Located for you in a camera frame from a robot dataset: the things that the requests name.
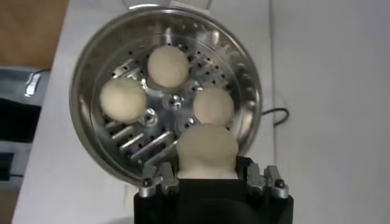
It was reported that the black cooker power cord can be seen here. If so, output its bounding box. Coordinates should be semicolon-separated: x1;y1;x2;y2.
261;107;289;126

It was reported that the white steamed baozi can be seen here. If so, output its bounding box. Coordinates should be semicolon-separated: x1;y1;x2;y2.
175;124;239;180
192;87;235;127
99;76;147;125
147;44;190;89

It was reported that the grey black robot torso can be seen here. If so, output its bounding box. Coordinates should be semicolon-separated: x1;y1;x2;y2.
0;66;51;192

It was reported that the round glass pot lid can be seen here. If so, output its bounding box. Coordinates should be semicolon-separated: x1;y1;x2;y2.
122;0;213;10

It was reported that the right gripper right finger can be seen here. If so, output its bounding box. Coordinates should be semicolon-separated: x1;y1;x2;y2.
236;155;289;200

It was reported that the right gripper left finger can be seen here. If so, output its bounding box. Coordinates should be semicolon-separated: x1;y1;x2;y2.
138;155;180;198

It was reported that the stainless steel steamer basket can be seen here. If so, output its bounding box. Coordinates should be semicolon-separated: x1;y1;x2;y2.
69;4;263;187

